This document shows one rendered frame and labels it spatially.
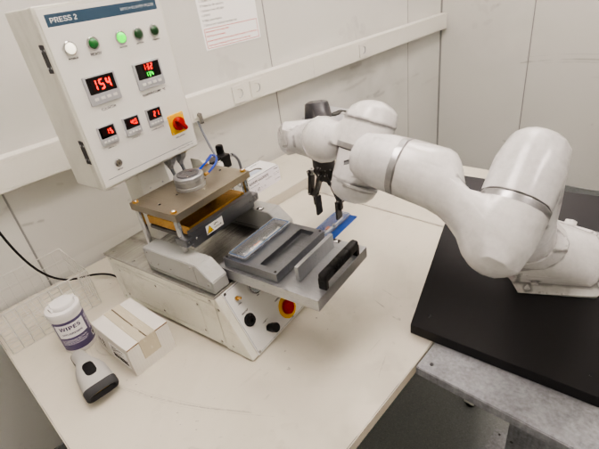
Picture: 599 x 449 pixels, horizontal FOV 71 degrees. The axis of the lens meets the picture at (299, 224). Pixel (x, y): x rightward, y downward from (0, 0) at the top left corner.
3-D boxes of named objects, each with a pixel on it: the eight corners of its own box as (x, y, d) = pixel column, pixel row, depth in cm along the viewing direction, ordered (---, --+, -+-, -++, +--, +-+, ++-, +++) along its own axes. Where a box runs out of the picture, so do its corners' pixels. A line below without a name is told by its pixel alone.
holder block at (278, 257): (225, 265, 103) (222, 257, 102) (274, 225, 117) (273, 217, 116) (277, 283, 94) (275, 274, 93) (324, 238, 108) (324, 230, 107)
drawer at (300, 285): (220, 278, 106) (213, 252, 102) (274, 234, 120) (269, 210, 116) (319, 314, 89) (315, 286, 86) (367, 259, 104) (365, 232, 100)
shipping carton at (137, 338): (101, 346, 117) (88, 322, 112) (143, 319, 124) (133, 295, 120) (134, 379, 105) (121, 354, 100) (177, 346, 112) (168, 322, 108)
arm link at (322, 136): (292, 163, 86) (315, 80, 82) (296, 155, 103) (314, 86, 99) (383, 188, 87) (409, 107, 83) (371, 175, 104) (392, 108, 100)
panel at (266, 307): (258, 355, 105) (220, 294, 101) (322, 286, 126) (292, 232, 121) (263, 355, 104) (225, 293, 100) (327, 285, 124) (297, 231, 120)
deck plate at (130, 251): (103, 255, 125) (102, 252, 125) (191, 202, 148) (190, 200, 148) (213, 300, 100) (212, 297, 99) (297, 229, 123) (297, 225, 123)
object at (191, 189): (126, 228, 117) (109, 185, 110) (206, 182, 137) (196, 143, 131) (184, 248, 103) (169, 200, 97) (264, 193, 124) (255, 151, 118)
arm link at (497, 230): (411, 127, 73) (367, 223, 72) (571, 169, 62) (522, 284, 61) (420, 153, 83) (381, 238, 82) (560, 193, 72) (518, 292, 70)
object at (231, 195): (151, 227, 115) (139, 196, 110) (209, 192, 130) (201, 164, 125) (193, 240, 106) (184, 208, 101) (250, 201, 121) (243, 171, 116)
